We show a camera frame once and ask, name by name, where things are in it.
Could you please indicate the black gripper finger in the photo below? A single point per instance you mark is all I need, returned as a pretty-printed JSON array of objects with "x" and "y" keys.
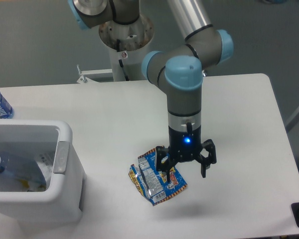
[
  {"x": 205, "y": 162},
  {"x": 164, "y": 161}
]

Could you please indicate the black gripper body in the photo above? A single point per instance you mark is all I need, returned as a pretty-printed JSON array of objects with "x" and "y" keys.
[{"x": 184, "y": 147}]

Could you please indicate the blue snack wrapper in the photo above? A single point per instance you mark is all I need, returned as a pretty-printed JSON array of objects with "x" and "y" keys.
[{"x": 153, "y": 184}]

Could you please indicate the crushed clear plastic bottle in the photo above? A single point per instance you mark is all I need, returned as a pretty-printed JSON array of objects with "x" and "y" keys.
[{"x": 20, "y": 168}]

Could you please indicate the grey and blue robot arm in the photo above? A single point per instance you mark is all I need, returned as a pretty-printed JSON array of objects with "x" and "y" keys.
[{"x": 178, "y": 73}]

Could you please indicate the white trash can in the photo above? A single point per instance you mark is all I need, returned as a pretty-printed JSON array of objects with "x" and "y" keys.
[{"x": 49, "y": 143}]

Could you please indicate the yellow white trash in bin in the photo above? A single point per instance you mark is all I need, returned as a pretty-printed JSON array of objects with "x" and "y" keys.
[{"x": 30, "y": 186}]

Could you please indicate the white pedestal foot bracket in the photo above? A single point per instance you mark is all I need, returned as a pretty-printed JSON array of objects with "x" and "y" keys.
[{"x": 101, "y": 76}]

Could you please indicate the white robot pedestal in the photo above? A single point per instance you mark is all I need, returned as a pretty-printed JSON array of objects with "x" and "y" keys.
[{"x": 127, "y": 46}]

